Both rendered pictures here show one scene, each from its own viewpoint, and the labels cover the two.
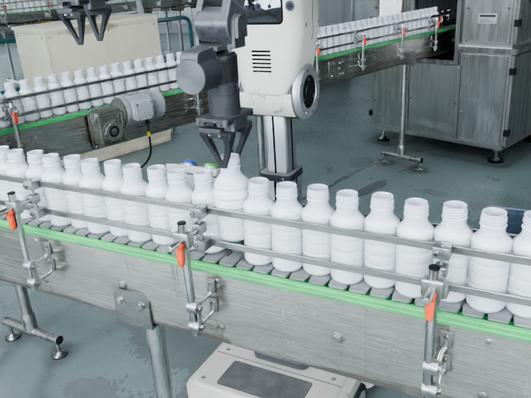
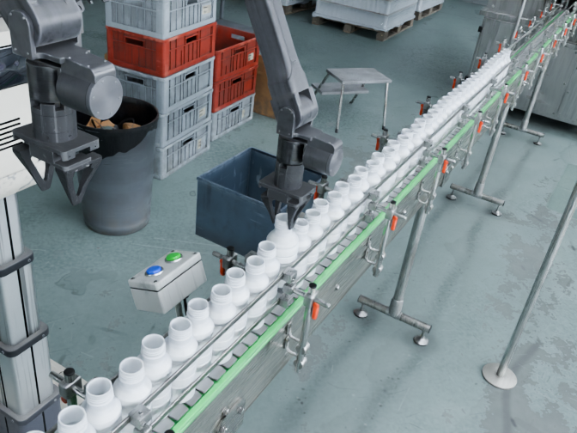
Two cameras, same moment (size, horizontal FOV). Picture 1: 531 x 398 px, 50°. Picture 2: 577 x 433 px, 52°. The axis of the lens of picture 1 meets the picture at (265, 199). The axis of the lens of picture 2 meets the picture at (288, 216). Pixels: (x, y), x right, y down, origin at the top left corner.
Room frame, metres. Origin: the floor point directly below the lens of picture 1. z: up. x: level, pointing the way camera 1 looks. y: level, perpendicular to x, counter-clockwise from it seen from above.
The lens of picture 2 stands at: (1.05, 1.13, 1.86)
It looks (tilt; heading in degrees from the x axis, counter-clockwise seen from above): 31 degrees down; 267
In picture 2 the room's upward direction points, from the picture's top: 8 degrees clockwise
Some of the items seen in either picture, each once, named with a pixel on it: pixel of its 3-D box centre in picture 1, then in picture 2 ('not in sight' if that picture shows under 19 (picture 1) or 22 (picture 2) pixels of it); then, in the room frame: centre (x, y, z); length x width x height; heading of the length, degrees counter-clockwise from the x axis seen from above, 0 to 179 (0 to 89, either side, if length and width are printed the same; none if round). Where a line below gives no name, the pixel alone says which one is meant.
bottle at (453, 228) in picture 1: (452, 251); (355, 195); (0.81, -0.30, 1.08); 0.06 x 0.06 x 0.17
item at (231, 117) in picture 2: not in sight; (212, 109); (1.55, -3.20, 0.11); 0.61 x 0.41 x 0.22; 64
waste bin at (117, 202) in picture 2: not in sight; (115, 167); (1.87, -1.70, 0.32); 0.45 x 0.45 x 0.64
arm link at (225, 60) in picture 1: (220, 69); (294, 149); (1.01, 0.06, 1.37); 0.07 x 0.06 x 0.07; 151
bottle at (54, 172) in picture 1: (57, 189); (132, 402); (1.23, 0.48, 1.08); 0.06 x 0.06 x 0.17
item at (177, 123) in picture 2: not in sight; (162, 109); (1.80, -2.54, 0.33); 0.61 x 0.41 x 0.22; 67
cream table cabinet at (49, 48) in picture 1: (97, 87); not in sight; (5.26, 1.47, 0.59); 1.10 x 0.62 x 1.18; 133
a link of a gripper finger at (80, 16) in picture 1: (80, 22); (67, 172); (1.34, 0.39, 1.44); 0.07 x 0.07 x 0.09; 61
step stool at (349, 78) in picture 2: not in sight; (348, 93); (0.48, -3.67, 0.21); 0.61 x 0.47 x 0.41; 114
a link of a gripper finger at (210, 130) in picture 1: (225, 141); (288, 207); (1.01, 0.07, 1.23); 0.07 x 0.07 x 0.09; 61
